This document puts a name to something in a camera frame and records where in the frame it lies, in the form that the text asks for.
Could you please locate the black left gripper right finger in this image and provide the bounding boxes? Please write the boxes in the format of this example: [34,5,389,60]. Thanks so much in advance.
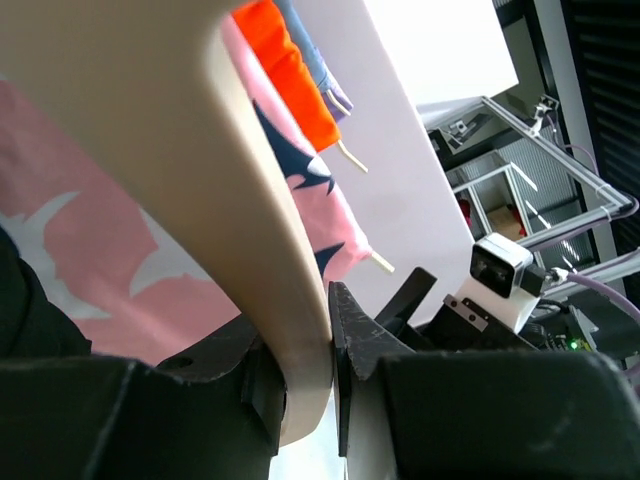
[329,283,639,479]

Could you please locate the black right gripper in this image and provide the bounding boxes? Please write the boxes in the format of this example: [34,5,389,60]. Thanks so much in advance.
[375,267,595,352]

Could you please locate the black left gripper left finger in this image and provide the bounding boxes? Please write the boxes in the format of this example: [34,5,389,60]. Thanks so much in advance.
[1,316,286,479]

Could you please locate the black trousers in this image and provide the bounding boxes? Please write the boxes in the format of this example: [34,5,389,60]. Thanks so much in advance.
[1,231,92,359]

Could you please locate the beige plastic hanger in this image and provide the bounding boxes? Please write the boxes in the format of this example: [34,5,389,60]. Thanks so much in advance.
[1,1,333,445]

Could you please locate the beige hanger under pink garment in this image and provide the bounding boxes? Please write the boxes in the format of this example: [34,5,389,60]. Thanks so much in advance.
[370,250,395,274]

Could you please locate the beige hanger under orange garment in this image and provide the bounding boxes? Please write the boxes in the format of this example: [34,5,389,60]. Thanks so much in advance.
[336,140,369,173]

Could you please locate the beige hanger under denim garment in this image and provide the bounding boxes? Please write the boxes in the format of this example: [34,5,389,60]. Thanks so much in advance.
[326,89,351,116]

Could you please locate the pink shark print garment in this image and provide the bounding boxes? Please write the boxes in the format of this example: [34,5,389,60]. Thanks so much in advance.
[1,14,373,364]

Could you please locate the purple t-shirt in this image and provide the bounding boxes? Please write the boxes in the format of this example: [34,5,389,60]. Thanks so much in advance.
[313,48,354,122]

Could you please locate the blue denim garment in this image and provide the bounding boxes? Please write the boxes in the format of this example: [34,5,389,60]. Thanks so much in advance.
[274,0,330,93]

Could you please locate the orange garment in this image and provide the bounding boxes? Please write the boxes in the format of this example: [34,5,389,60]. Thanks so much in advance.
[232,1,341,153]

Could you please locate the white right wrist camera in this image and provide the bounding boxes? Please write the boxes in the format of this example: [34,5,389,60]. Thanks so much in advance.
[455,233,547,334]

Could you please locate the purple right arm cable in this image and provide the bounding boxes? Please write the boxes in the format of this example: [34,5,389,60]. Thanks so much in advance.
[519,112,640,321]

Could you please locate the aluminium frame shelving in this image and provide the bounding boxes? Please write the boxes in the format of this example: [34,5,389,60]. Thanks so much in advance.
[417,94,640,281]

